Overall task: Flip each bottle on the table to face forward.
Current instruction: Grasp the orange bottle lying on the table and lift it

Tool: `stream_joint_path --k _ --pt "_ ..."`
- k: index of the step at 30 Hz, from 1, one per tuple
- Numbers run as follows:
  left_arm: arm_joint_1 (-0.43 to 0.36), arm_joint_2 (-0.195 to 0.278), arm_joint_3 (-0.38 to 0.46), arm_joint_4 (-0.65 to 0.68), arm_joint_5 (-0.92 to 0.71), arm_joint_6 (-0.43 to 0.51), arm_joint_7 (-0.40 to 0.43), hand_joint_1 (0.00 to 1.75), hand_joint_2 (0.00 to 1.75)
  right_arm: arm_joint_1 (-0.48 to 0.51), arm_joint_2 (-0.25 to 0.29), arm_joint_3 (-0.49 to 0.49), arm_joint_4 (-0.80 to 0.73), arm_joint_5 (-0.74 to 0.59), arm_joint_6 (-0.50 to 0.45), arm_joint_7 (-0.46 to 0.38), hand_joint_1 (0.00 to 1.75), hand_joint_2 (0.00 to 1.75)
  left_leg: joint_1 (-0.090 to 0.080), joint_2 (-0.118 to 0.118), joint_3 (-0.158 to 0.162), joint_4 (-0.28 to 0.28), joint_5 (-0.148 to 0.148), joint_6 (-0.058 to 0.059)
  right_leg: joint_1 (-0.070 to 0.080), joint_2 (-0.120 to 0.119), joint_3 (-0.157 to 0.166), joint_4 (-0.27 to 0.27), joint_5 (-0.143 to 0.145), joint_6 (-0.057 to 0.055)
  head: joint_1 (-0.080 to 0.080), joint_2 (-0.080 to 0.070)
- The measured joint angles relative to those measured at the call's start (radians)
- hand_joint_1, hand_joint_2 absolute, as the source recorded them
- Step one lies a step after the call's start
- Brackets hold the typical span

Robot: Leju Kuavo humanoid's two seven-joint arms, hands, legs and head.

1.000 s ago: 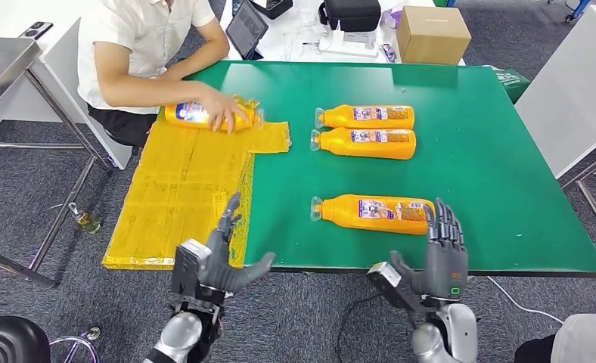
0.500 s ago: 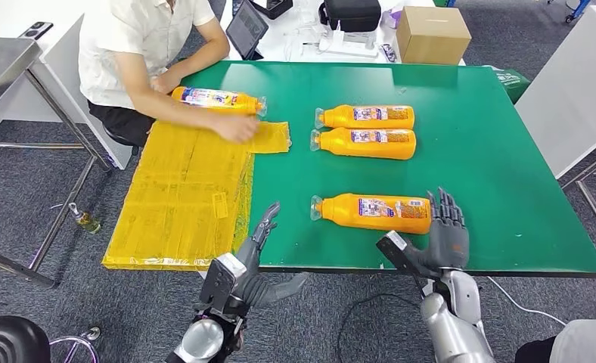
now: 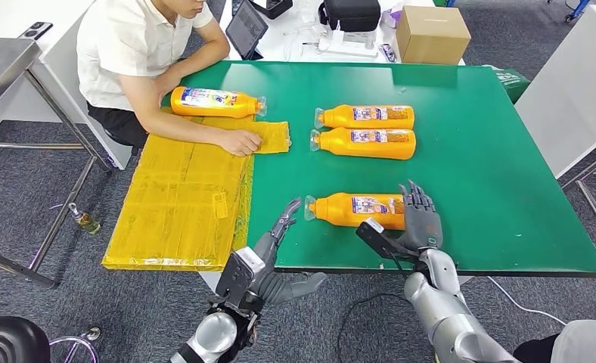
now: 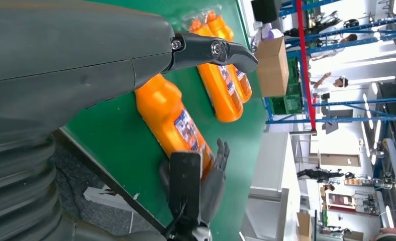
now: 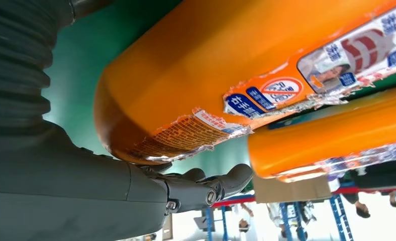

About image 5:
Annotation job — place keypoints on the red metal beam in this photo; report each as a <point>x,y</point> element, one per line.
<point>234,201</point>

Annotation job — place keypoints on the black carrying case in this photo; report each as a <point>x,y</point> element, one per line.
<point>381,178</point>

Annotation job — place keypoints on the blue metal rack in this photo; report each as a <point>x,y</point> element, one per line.
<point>339,216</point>

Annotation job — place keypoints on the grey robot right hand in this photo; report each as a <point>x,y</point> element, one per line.
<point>68,193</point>

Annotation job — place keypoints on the brown cardboard box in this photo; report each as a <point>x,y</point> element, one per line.
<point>291,191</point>

